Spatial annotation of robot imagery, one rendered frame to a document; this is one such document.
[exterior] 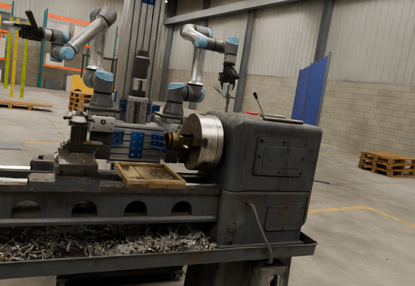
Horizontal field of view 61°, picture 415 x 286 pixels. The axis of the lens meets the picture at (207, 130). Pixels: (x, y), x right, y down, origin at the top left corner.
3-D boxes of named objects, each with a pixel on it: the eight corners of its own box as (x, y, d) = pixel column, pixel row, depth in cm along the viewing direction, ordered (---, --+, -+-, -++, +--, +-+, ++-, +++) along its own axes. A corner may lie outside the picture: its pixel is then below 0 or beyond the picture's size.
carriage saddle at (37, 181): (90, 164, 198) (91, 154, 197) (101, 191, 156) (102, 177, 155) (31, 162, 186) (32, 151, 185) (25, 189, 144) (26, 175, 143)
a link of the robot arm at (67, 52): (126, 17, 227) (70, 65, 208) (118, 18, 235) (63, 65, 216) (116, 0, 220) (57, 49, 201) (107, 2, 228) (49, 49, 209)
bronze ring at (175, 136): (180, 130, 196) (163, 129, 192) (185, 133, 187) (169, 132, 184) (177, 147, 197) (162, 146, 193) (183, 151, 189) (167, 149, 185)
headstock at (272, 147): (270, 172, 251) (280, 117, 247) (316, 193, 208) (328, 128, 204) (193, 168, 226) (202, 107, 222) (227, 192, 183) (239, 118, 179)
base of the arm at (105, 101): (88, 104, 235) (89, 89, 234) (111, 106, 241) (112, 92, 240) (89, 106, 222) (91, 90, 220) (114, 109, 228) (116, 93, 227)
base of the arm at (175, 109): (160, 112, 255) (161, 98, 254) (179, 114, 261) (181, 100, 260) (165, 114, 241) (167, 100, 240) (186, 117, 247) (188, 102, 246)
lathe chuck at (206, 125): (190, 159, 215) (200, 109, 209) (210, 180, 188) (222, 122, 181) (176, 158, 212) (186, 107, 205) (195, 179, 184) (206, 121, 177)
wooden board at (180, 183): (164, 170, 210) (165, 163, 210) (185, 189, 178) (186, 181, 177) (113, 168, 198) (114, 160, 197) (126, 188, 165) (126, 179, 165)
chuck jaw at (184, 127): (192, 138, 199) (191, 120, 205) (196, 134, 195) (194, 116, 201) (174, 137, 194) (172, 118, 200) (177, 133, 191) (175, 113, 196)
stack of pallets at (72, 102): (104, 116, 1176) (106, 94, 1167) (117, 120, 1113) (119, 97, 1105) (66, 113, 1090) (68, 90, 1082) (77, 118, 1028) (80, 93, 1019)
